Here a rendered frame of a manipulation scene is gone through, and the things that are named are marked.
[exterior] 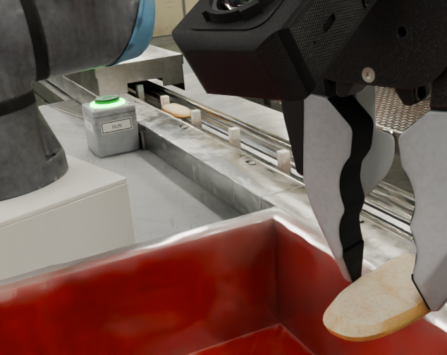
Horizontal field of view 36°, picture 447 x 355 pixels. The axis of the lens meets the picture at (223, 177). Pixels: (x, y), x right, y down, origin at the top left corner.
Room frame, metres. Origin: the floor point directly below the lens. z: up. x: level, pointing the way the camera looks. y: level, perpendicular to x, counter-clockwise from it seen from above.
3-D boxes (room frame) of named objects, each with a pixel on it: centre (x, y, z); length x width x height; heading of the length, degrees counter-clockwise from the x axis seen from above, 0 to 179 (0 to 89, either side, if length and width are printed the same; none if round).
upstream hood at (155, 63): (1.88, 0.39, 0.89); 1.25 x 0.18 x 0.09; 24
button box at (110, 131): (1.07, 0.17, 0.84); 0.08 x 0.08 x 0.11; 24
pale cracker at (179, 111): (1.15, 0.07, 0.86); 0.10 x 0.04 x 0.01; 24
